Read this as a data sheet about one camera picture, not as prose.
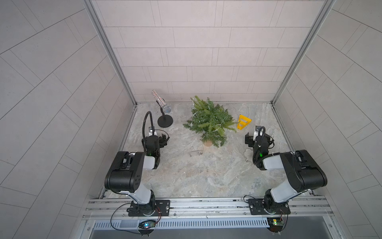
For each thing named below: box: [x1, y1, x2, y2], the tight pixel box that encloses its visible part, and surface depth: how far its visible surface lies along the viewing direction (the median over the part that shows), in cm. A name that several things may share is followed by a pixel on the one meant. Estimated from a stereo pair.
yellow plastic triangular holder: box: [236, 114, 253, 130], surface depth 107 cm
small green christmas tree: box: [182, 95, 239, 148], surface depth 75 cm
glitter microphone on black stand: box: [151, 89, 174, 128], surface depth 104 cm
